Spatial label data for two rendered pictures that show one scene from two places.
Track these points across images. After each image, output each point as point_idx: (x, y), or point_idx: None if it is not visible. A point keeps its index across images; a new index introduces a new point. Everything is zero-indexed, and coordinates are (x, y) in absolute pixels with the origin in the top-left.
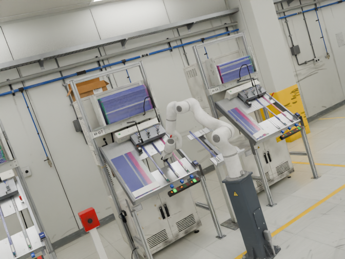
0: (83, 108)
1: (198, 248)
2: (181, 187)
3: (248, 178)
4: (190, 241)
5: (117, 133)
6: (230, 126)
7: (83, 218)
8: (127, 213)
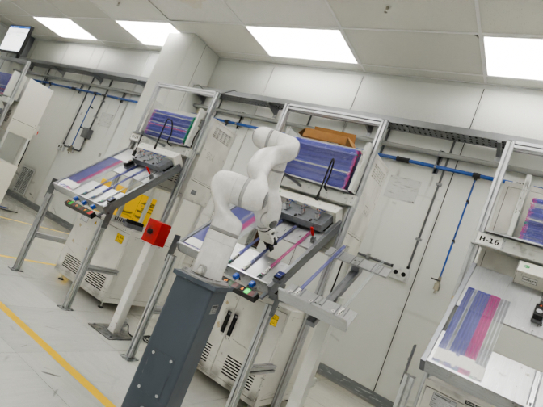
0: None
1: (189, 400)
2: (225, 279)
3: (199, 289)
4: (214, 399)
5: (279, 190)
6: (254, 184)
7: (149, 224)
8: None
